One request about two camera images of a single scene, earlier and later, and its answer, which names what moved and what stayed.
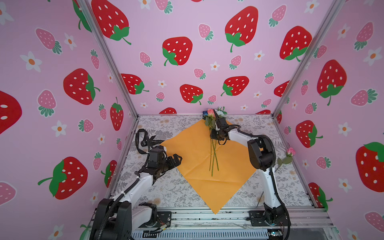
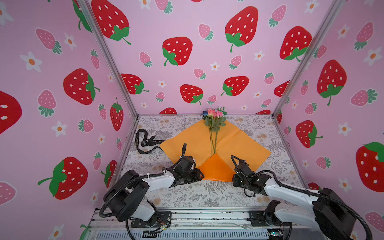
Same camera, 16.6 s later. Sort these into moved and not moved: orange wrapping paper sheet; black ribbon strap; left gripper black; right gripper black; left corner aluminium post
Moved: orange wrapping paper sheet; left gripper black; right gripper black
Not moved: black ribbon strap; left corner aluminium post
